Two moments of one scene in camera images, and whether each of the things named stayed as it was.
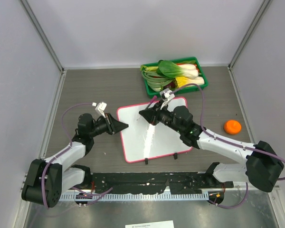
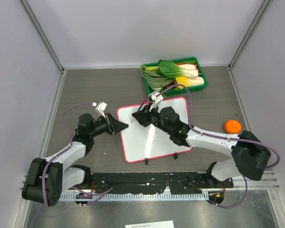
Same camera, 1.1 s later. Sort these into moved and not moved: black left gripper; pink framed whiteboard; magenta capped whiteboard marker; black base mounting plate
Moved: magenta capped whiteboard marker
Not moved: black left gripper; pink framed whiteboard; black base mounting plate
